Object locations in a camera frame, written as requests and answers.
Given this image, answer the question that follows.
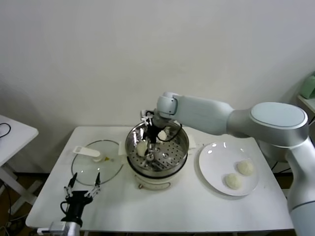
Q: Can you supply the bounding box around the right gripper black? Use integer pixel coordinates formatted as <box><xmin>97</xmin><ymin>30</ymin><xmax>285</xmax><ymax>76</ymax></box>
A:
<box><xmin>146</xmin><ymin>115</ymin><xmax>170</xmax><ymax>160</ymax></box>

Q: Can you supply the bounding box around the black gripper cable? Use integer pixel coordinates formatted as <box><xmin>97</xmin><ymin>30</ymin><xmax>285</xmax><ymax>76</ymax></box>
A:
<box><xmin>60</xmin><ymin>201</ymin><xmax>71</xmax><ymax>217</ymax></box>
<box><xmin>161</xmin><ymin>122</ymin><xmax>183</xmax><ymax>144</ymax></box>

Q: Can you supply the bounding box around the cream electric pot base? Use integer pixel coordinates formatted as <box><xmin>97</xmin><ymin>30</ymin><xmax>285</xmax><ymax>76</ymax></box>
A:
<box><xmin>126</xmin><ymin>153</ymin><xmax>189</xmax><ymax>190</ymax></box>

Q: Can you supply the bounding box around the white shelf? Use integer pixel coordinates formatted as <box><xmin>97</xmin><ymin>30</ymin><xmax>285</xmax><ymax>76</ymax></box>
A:
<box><xmin>297</xmin><ymin>94</ymin><xmax>315</xmax><ymax>123</ymax></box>

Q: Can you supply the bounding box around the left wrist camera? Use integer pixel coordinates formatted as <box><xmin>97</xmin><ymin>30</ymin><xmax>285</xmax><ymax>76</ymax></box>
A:
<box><xmin>36</xmin><ymin>222</ymin><xmax>67</xmax><ymax>234</ymax></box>

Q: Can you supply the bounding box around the glass lid white handle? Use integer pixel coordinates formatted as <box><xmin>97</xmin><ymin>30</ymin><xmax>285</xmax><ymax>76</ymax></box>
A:
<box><xmin>71</xmin><ymin>140</ymin><xmax>124</xmax><ymax>186</ymax></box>

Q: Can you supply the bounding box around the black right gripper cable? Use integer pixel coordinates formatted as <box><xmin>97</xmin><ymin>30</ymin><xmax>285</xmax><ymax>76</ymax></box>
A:
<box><xmin>161</xmin><ymin>122</ymin><xmax>183</xmax><ymax>144</ymax></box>

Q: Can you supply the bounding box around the white side table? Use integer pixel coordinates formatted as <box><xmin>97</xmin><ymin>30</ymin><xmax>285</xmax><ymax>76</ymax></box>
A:
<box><xmin>0</xmin><ymin>115</ymin><xmax>44</xmax><ymax>214</ymax></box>

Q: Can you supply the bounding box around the black cable on side table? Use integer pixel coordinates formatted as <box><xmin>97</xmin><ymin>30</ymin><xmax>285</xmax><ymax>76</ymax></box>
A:
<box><xmin>0</xmin><ymin>122</ymin><xmax>12</xmax><ymax>138</ymax></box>

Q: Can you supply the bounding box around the white round plate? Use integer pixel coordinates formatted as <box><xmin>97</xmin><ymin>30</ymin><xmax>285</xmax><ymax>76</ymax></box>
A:
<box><xmin>198</xmin><ymin>142</ymin><xmax>260</xmax><ymax>197</ymax></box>

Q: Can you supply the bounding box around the pale green appliance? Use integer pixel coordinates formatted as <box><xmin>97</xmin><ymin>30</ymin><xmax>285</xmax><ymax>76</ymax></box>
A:
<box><xmin>300</xmin><ymin>71</ymin><xmax>315</xmax><ymax>99</ymax></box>

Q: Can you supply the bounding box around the stainless steel steamer basket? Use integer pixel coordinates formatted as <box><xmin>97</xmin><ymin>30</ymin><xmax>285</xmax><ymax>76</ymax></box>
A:
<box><xmin>118</xmin><ymin>119</ymin><xmax>197</xmax><ymax>173</ymax></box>

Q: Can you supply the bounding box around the black background cable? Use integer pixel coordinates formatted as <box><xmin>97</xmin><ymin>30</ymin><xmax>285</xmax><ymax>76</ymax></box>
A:
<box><xmin>271</xmin><ymin>158</ymin><xmax>292</xmax><ymax>173</ymax></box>

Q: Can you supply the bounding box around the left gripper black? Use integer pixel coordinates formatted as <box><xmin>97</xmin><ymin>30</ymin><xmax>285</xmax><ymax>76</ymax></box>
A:
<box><xmin>61</xmin><ymin>172</ymin><xmax>101</xmax><ymax>222</ymax></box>

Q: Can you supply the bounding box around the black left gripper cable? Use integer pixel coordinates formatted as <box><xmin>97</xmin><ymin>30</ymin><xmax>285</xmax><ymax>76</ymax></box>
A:
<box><xmin>60</xmin><ymin>201</ymin><xmax>71</xmax><ymax>217</ymax></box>

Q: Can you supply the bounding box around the black floor cable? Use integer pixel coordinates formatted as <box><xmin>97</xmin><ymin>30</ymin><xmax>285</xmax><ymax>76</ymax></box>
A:
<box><xmin>0</xmin><ymin>180</ymin><xmax>15</xmax><ymax>223</ymax></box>

